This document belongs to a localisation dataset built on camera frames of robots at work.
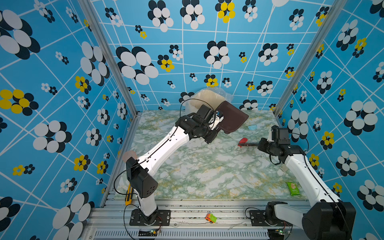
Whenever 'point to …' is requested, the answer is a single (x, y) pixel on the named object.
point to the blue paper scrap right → (252, 127)
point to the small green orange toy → (211, 218)
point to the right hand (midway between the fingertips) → (261, 143)
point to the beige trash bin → (211, 98)
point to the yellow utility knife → (128, 198)
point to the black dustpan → (233, 118)
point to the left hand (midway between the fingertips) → (215, 133)
